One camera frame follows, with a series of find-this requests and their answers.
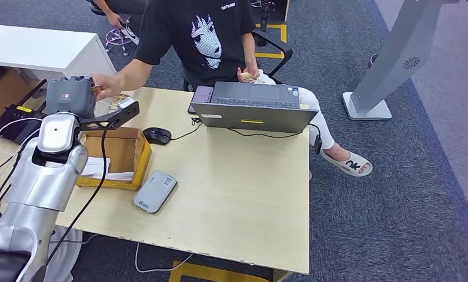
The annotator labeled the person's right hand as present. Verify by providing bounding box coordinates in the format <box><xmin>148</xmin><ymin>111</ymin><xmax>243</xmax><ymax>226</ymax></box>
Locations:
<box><xmin>92</xmin><ymin>72</ymin><xmax>126</xmax><ymax>101</ymax></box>

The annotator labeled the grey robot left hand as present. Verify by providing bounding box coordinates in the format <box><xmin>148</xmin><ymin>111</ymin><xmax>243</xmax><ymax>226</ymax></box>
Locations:
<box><xmin>45</xmin><ymin>76</ymin><xmax>98</xmax><ymax>119</ymax></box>

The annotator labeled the person's left hand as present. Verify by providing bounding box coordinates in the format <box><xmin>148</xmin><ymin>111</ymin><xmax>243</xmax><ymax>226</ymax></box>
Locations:
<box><xmin>236</xmin><ymin>66</ymin><xmax>260</xmax><ymax>83</ymax></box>

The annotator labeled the brown cardboard box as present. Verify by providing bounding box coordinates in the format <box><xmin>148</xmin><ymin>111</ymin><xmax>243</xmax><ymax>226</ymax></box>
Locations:
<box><xmin>75</xmin><ymin>126</ymin><xmax>153</xmax><ymax>192</ymax></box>

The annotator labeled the grey card reader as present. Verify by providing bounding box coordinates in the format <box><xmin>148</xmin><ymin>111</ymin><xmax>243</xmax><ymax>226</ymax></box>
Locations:
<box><xmin>133</xmin><ymin>170</ymin><xmax>178</xmax><ymax>214</ymax></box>

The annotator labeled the person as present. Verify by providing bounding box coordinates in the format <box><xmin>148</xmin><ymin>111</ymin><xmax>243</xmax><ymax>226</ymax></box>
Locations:
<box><xmin>92</xmin><ymin>0</ymin><xmax>374</xmax><ymax>178</ymax></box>
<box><xmin>86</xmin><ymin>0</ymin><xmax>149</xmax><ymax>46</ymax></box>

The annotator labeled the stack of printed cards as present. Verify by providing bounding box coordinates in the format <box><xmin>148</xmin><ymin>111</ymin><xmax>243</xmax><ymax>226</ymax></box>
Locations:
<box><xmin>108</xmin><ymin>94</ymin><xmax>132</xmax><ymax>112</ymax></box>

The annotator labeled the chrome stool base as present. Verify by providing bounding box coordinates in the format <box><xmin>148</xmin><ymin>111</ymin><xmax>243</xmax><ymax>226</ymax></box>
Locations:
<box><xmin>104</xmin><ymin>28</ymin><xmax>135</xmax><ymax>53</ymax></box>

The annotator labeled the grey laptop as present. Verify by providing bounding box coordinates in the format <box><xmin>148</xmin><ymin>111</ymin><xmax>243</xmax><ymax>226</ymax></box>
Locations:
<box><xmin>190</xmin><ymin>80</ymin><xmax>319</xmax><ymax>134</ymax></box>

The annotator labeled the yellow floor tape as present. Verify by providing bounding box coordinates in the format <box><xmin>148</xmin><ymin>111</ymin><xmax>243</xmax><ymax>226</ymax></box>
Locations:
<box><xmin>169</xmin><ymin>261</ymin><xmax>270</xmax><ymax>282</ymax></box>
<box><xmin>254</xmin><ymin>23</ymin><xmax>289</xmax><ymax>60</ymax></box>

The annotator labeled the black stand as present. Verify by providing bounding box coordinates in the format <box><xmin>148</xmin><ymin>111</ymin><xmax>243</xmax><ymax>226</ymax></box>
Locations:
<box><xmin>249</xmin><ymin>0</ymin><xmax>276</xmax><ymax>48</ymax></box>

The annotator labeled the white desk shelf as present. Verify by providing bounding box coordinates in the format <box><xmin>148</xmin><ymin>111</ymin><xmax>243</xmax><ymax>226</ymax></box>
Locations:
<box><xmin>0</xmin><ymin>23</ymin><xmax>118</xmax><ymax>118</ymax></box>

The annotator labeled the black wifi router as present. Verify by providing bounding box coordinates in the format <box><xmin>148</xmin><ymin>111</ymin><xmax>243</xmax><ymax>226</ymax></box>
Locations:
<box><xmin>0</xmin><ymin>79</ymin><xmax>48</xmax><ymax>146</ymax></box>

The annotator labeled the black computer mouse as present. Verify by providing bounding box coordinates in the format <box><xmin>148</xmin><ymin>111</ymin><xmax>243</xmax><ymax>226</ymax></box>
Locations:
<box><xmin>142</xmin><ymin>127</ymin><xmax>172</xmax><ymax>146</ymax></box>

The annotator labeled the black stool seat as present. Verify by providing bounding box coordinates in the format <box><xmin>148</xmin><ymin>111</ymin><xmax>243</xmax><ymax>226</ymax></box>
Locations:
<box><xmin>86</xmin><ymin>0</ymin><xmax>110</xmax><ymax>16</ymax></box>

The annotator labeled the white slide sandal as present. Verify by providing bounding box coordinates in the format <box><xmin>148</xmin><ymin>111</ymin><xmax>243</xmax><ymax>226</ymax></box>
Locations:
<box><xmin>319</xmin><ymin>149</ymin><xmax>374</xmax><ymax>178</ymax></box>

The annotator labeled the silver kiosk stand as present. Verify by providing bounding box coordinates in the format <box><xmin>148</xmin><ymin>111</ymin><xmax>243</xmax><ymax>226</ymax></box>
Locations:
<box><xmin>342</xmin><ymin>0</ymin><xmax>468</xmax><ymax>122</ymax></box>

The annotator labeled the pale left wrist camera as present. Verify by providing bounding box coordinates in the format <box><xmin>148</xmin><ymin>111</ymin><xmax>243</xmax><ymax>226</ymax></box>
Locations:
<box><xmin>117</xmin><ymin>97</ymin><xmax>138</xmax><ymax>110</ymax></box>

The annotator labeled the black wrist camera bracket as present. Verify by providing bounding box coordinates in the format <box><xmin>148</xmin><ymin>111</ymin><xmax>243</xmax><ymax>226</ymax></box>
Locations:
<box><xmin>78</xmin><ymin>100</ymin><xmax>141</xmax><ymax>131</ymax></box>

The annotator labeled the white cable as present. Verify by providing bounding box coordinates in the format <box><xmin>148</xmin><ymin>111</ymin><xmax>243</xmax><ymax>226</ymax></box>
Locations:
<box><xmin>0</xmin><ymin>117</ymin><xmax>44</xmax><ymax>155</ymax></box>
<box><xmin>134</xmin><ymin>241</ymin><xmax>195</xmax><ymax>274</ymax></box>

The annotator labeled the black laptop power cable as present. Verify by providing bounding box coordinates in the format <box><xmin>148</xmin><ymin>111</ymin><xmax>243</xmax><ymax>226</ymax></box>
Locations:
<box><xmin>227</xmin><ymin>123</ymin><xmax>323</xmax><ymax>141</ymax></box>

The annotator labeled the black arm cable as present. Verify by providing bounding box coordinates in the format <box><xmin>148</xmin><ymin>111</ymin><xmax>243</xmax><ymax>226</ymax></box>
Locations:
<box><xmin>31</xmin><ymin>120</ymin><xmax>116</xmax><ymax>282</ymax></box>

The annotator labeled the black mouse cable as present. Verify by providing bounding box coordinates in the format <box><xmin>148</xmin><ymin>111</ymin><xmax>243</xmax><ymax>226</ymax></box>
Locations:
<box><xmin>170</xmin><ymin>116</ymin><xmax>205</xmax><ymax>142</ymax></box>

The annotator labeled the grey cable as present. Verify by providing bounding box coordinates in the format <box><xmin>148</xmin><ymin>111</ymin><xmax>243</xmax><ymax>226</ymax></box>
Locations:
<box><xmin>51</xmin><ymin>233</ymin><xmax>102</xmax><ymax>245</ymax></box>

